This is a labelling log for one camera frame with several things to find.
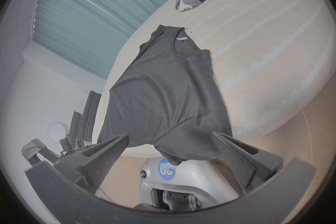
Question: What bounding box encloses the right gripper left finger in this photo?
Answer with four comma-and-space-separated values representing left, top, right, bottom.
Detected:
56, 134, 130, 188

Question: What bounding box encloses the black chest of drawers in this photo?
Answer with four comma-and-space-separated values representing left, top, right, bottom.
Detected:
69, 90, 102, 145

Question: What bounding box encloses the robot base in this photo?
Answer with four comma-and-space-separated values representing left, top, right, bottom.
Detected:
94, 157, 248, 211

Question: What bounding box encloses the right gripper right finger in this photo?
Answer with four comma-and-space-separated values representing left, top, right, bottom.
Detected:
211, 132, 284, 189

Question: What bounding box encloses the bed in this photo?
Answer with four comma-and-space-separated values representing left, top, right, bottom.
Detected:
92, 0, 332, 159

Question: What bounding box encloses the black T-shirt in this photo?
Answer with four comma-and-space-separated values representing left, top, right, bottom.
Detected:
97, 25, 233, 166

